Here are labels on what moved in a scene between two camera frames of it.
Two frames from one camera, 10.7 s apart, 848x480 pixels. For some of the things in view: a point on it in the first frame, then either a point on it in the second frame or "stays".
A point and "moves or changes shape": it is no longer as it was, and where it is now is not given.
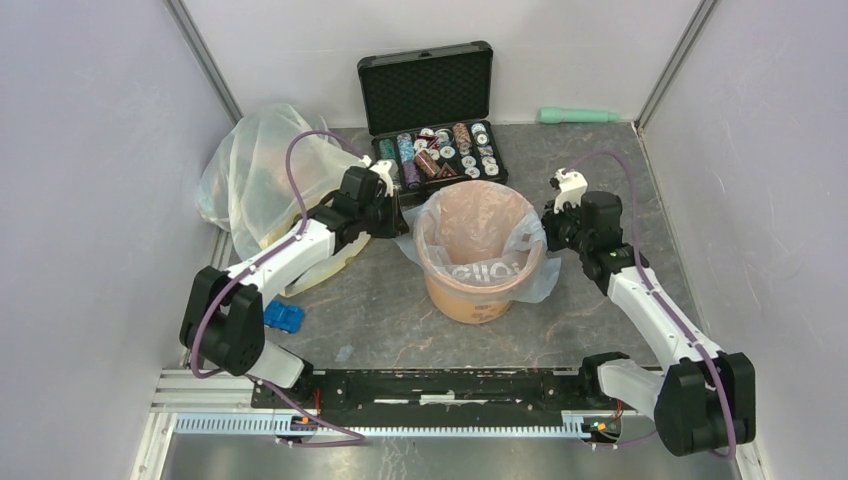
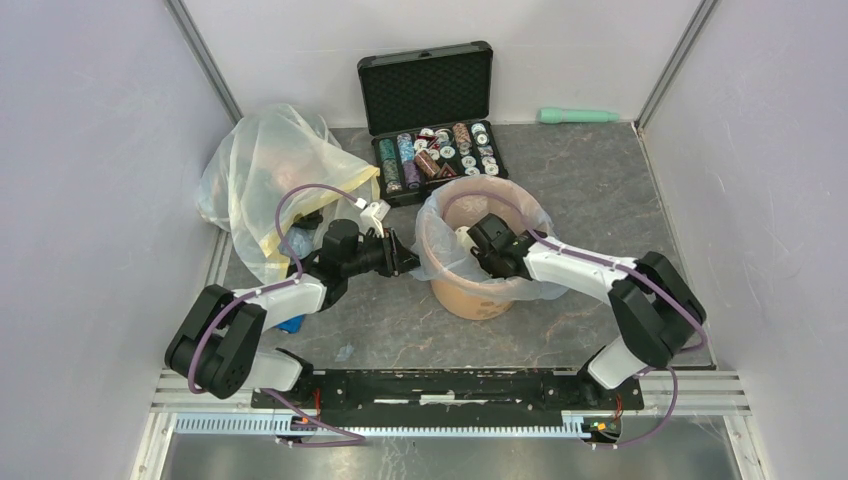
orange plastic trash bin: x=478 y=245 stays
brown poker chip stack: x=427 y=164 stays
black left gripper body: x=384 y=219 → x=382 y=253
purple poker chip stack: x=412 y=174 stays
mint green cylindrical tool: x=551 y=115 stays
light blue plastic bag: x=480 y=238 moves or changes shape
